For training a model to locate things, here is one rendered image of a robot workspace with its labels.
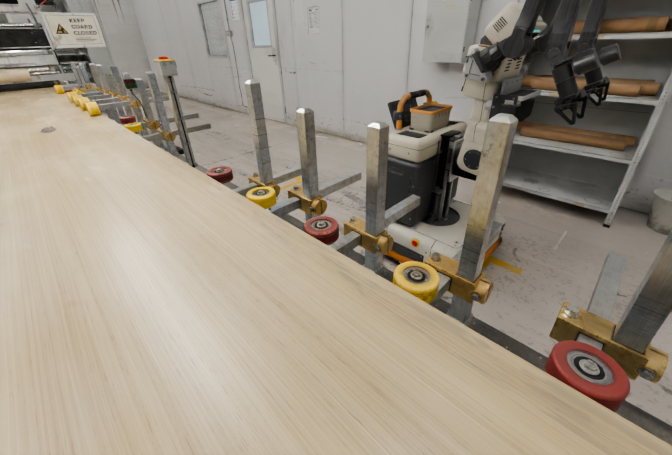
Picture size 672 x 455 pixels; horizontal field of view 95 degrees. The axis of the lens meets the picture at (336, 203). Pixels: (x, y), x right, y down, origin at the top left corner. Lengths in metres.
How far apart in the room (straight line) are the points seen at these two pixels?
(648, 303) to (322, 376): 0.46
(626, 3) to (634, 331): 2.73
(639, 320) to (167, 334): 0.69
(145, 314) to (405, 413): 0.41
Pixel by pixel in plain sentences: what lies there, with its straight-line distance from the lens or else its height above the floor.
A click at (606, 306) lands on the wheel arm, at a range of 0.75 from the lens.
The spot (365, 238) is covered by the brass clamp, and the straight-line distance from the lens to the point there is 0.81.
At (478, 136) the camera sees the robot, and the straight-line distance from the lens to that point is 1.66.
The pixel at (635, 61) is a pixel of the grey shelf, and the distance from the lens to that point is 3.17.
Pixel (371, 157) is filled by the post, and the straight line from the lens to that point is 0.71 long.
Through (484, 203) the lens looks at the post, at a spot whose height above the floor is 1.01.
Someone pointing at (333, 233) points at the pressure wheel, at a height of 0.90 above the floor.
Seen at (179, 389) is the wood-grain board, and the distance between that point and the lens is 0.49.
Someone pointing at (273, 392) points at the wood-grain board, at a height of 0.90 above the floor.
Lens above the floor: 1.28
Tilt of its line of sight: 28 degrees down
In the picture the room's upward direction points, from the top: 2 degrees counter-clockwise
